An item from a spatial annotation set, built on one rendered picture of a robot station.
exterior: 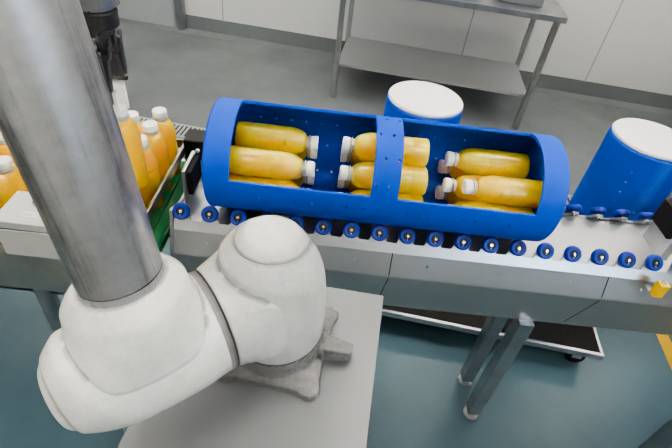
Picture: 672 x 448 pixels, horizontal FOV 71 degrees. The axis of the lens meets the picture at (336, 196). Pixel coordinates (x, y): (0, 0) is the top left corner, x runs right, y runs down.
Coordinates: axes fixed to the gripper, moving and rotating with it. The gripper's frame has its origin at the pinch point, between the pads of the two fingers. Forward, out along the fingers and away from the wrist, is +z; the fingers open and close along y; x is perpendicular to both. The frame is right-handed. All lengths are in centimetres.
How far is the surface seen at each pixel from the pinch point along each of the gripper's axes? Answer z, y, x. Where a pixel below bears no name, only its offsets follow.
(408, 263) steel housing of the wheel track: 39, -4, -73
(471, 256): 34, -3, -90
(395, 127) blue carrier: 3, 7, -64
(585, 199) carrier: 51, 52, -150
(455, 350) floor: 127, 30, -115
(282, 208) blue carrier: 23.2, -4.2, -38.5
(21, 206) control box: 16.6, -20.0, 14.9
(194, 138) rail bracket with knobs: 26.3, 27.3, -7.5
